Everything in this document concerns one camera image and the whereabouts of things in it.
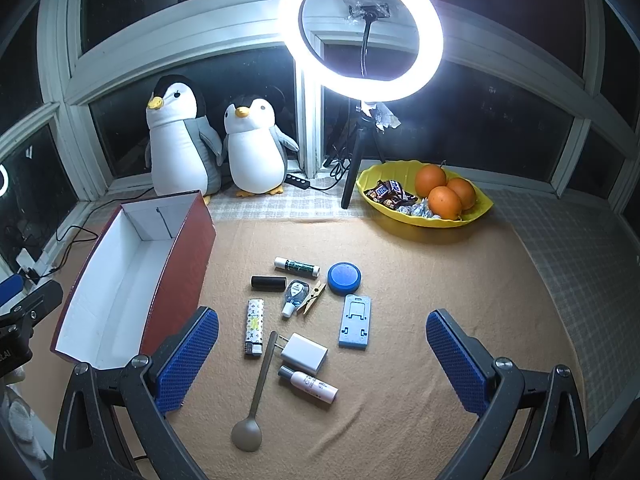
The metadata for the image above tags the clear blue sanitizer bottle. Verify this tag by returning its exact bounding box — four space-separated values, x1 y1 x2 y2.
281 280 310 318

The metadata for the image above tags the black power cable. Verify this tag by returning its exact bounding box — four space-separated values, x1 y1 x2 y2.
29 186 156 281

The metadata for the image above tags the grey long spoon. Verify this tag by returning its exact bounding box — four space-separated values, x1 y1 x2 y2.
231 330 279 452

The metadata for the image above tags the black cylinder tube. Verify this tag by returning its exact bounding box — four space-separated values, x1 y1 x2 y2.
250 275 286 292

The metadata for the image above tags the black inline cable switch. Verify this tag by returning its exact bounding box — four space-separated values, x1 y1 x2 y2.
284 174 311 190

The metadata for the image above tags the wrapped candy pile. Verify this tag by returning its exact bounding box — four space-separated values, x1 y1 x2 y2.
364 180 439 219

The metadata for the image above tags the wooden clothespin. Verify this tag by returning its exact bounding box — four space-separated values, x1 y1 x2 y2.
298 280 326 315

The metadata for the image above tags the blue round tin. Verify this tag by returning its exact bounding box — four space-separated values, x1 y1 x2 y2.
326 262 361 296

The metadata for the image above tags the large plush penguin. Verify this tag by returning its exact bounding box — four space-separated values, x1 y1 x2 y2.
145 74 224 200

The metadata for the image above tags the small plush penguin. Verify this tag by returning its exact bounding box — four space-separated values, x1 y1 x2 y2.
224 94 299 197

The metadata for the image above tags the orange back right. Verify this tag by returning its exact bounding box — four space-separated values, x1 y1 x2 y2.
447 178 476 211

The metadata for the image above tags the patterned lighter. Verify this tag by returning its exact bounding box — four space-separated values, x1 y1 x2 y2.
244 298 265 358

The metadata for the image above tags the white usb charger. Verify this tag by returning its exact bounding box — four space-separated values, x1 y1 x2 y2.
280 333 329 376

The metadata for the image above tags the light blue phone stand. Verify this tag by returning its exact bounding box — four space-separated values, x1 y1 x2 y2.
338 295 371 350

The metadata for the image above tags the yellow fruit bowl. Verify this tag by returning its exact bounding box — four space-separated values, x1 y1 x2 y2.
356 160 494 229

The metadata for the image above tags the white ring light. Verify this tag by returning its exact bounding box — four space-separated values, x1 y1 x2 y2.
276 0 445 104

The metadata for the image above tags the pink lotion bottle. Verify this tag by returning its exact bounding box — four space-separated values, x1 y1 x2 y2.
278 365 338 404

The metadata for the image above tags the green white glue stick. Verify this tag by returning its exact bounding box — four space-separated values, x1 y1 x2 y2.
273 257 320 278

